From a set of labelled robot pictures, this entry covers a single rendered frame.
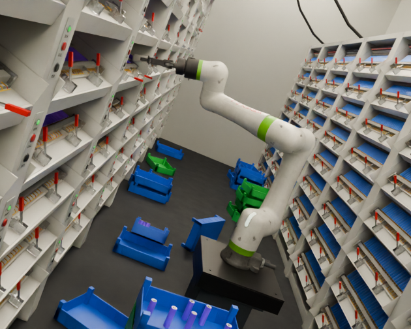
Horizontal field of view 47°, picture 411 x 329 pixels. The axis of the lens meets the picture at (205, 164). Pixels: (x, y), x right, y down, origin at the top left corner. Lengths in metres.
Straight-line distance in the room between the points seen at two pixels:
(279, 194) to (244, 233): 0.26
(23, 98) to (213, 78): 1.31
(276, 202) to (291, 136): 0.36
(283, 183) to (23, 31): 1.50
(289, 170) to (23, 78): 1.47
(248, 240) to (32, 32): 1.41
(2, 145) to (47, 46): 0.21
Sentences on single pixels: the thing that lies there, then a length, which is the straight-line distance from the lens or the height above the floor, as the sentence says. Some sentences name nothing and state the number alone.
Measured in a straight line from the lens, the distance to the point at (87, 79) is 1.43.
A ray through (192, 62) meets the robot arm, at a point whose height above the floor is 1.08.
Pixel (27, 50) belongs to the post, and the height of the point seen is 1.02.
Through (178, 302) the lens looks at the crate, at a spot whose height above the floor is 0.43.
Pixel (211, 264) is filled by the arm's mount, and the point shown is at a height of 0.35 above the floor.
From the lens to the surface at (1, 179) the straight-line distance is 0.99.
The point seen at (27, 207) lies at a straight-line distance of 1.41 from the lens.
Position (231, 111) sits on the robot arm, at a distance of 2.13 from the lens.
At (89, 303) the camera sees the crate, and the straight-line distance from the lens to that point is 2.15.
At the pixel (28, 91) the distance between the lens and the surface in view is 0.94.
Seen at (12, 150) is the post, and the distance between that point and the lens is 0.97.
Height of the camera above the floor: 1.14
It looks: 12 degrees down
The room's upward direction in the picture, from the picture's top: 23 degrees clockwise
